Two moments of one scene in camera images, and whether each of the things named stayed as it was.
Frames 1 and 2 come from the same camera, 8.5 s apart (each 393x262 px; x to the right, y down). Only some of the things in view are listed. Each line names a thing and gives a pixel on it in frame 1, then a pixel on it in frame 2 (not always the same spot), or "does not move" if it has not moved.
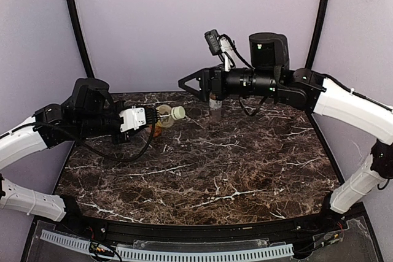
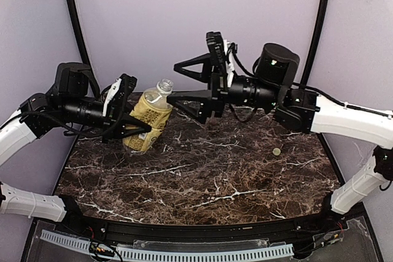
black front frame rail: [199, 233] does not move
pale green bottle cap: [178, 113] -> [276, 151]
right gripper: [212, 81] -> [215, 89]
